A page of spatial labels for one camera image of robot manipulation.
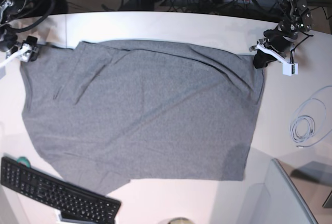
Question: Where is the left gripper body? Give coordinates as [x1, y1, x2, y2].
[250, 28, 298, 58]

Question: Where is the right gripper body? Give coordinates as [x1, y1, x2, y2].
[1, 33, 39, 68]

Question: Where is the grey t-shirt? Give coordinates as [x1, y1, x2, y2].
[20, 40, 264, 194]

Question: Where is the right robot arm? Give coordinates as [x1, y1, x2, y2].
[1, 0, 56, 69]

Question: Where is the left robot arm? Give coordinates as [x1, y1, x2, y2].
[250, 0, 313, 75]

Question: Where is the green tape roll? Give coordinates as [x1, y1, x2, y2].
[16, 157, 31, 168]

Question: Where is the grey monitor edge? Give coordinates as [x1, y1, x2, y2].
[266, 159, 317, 223]

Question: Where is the black keyboard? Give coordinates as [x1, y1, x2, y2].
[1, 157, 121, 223]

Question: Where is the round tan lid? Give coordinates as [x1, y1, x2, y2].
[167, 217, 194, 224]

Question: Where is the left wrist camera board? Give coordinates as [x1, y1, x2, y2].
[282, 63, 298, 76]

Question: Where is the coiled white cable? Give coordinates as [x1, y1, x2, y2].
[289, 85, 332, 149]

